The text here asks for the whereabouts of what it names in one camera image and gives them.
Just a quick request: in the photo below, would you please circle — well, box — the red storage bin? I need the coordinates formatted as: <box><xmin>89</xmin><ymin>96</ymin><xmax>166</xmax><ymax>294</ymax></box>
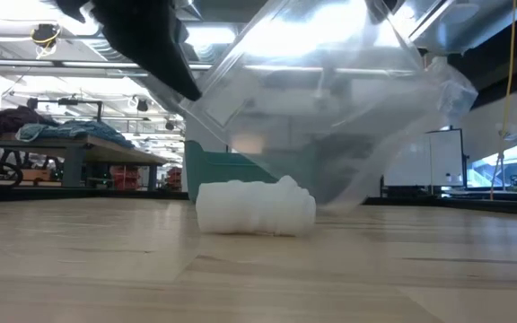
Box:
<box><xmin>109</xmin><ymin>165</ymin><xmax>139</xmax><ymax>192</ymax></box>

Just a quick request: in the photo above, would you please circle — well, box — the long clear plastic bag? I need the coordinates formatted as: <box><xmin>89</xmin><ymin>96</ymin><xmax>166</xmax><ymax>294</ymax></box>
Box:
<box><xmin>195</xmin><ymin>174</ymin><xmax>318</xmax><ymax>238</ymax></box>

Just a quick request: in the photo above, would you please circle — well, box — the ceiling cable reel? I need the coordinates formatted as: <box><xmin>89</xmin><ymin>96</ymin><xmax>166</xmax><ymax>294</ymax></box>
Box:
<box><xmin>31</xmin><ymin>22</ymin><xmax>62</xmax><ymax>59</ymax></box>

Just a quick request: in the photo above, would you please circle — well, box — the yellow cable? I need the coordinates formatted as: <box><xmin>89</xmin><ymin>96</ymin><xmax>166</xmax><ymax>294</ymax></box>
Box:
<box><xmin>489</xmin><ymin>0</ymin><xmax>517</xmax><ymax>202</ymax></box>

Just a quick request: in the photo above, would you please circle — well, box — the maroon garment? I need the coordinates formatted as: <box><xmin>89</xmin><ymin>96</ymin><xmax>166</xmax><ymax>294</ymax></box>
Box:
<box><xmin>0</xmin><ymin>106</ymin><xmax>60</xmax><ymax>138</ymax></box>

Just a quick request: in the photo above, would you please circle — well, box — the white whiteboard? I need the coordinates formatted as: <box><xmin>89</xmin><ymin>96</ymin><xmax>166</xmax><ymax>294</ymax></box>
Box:
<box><xmin>382</xmin><ymin>128</ymin><xmax>466</xmax><ymax>188</ymax></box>

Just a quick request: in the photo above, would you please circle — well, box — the wooden table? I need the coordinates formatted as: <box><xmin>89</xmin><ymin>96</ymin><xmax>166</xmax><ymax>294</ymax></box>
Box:
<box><xmin>0</xmin><ymin>133</ymin><xmax>170</xmax><ymax>188</ymax></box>

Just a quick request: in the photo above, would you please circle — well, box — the long ceiling strip light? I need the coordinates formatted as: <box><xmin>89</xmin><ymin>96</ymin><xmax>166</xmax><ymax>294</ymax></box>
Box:
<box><xmin>0</xmin><ymin>57</ymin><xmax>425</xmax><ymax>78</ymax></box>

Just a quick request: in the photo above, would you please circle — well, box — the blue garment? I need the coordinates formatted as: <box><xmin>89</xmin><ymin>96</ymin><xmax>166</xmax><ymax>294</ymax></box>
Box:
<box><xmin>15</xmin><ymin>118</ymin><xmax>136</xmax><ymax>149</ymax></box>

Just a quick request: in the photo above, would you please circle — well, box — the green plastic basket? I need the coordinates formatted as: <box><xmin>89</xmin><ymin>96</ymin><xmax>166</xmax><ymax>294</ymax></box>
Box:
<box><xmin>184</xmin><ymin>140</ymin><xmax>320</xmax><ymax>206</ymax></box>

